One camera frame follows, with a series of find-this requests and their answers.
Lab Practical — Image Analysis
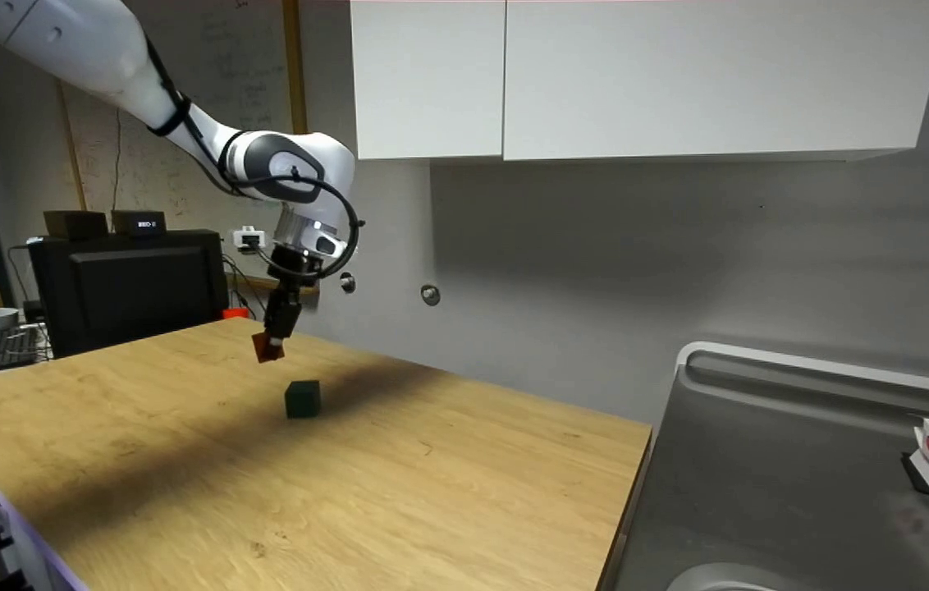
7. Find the stainless steel sink counter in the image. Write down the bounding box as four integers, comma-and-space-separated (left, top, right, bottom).
596, 338, 929, 591

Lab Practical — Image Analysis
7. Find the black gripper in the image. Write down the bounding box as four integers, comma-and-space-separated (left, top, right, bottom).
258, 208, 357, 341

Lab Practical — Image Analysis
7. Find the white wall power outlet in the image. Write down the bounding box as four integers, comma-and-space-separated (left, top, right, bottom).
232, 224, 268, 257

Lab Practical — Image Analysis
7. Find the green block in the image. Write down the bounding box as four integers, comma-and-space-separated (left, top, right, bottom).
282, 376, 325, 423

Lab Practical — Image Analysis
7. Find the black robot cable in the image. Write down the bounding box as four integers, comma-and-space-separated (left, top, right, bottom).
141, 42, 367, 289

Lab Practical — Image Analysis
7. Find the black keyboard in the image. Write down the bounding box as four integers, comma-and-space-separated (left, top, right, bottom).
0, 325, 47, 376

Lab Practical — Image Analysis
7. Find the white wall cabinet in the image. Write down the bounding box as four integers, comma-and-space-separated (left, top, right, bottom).
349, 0, 929, 164

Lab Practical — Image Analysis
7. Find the black computer monitor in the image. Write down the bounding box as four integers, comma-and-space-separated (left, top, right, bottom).
26, 208, 232, 362

